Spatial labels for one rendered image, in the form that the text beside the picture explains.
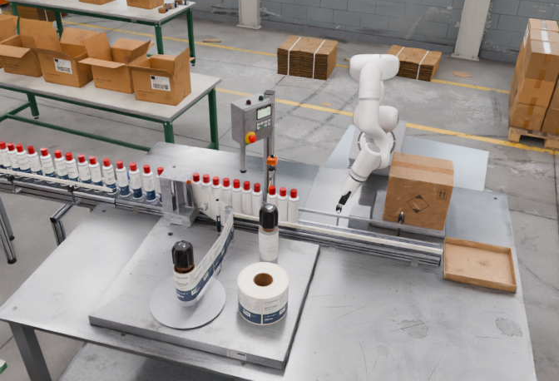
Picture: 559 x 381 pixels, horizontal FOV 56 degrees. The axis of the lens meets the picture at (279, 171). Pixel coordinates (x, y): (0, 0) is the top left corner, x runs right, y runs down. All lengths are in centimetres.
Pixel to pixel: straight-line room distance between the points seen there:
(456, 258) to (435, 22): 534
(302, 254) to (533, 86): 349
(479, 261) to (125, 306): 159
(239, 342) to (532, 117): 408
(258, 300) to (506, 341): 99
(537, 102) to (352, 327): 370
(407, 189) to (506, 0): 514
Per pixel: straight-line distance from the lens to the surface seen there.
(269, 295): 204
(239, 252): 243
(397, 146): 310
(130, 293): 232
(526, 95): 543
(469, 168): 333
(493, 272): 261
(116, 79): 429
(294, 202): 248
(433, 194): 261
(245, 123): 235
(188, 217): 256
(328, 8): 790
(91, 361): 299
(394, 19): 769
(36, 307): 246
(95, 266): 256
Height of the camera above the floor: 249
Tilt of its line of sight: 33 degrees down
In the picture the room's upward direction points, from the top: 1 degrees clockwise
